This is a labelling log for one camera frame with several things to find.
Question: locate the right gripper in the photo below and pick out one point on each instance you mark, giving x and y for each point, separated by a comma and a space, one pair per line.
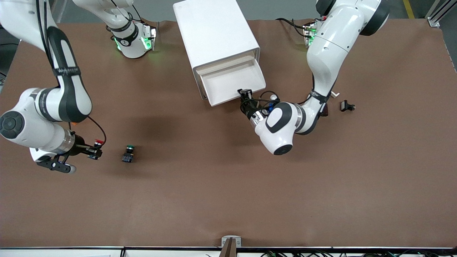
81, 149

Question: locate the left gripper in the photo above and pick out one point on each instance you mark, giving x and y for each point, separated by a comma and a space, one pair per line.
249, 109

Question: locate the red push button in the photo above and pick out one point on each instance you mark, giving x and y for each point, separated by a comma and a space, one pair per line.
99, 142

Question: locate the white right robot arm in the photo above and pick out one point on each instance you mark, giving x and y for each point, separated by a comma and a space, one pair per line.
68, 92

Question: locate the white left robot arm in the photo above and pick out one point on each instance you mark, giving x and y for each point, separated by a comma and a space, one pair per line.
332, 43

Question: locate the green push button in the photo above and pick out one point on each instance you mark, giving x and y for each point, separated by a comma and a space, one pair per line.
127, 157

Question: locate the dark brown contact block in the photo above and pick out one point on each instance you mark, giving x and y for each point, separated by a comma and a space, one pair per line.
325, 112

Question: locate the brown paper table cover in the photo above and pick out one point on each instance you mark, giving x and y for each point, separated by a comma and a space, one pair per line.
228, 178

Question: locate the small black component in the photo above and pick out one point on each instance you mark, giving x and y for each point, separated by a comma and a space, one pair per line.
345, 105

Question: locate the white table edge rail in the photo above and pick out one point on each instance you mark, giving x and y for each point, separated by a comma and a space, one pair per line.
71, 251

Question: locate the grey metal bracket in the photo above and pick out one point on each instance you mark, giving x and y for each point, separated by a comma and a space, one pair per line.
225, 240

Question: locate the aluminium frame profile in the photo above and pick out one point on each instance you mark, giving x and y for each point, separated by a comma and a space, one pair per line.
436, 16

